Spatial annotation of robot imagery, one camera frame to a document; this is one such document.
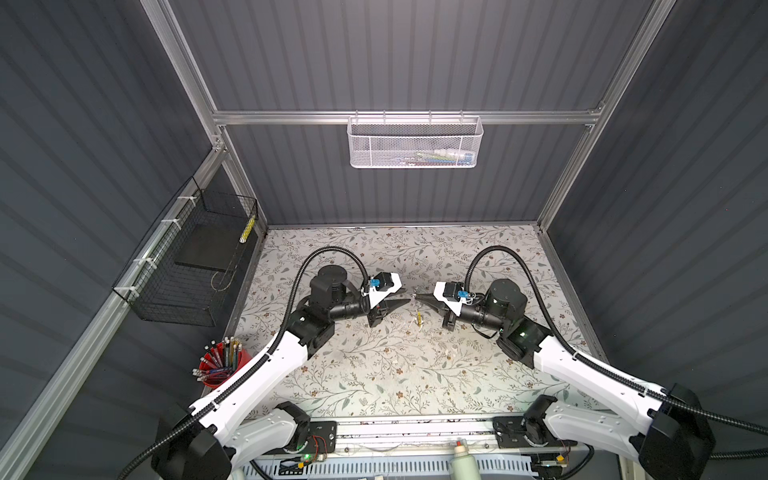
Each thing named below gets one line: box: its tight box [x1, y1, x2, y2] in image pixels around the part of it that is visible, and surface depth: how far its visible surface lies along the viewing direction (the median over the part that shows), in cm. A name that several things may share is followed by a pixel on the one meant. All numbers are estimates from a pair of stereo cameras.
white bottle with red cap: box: [450, 438, 481, 480], surface depth 65 cm
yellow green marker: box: [239, 215, 256, 244], surface depth 83 cm
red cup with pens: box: [192, 336, 253, 388], surface depth 75 cm
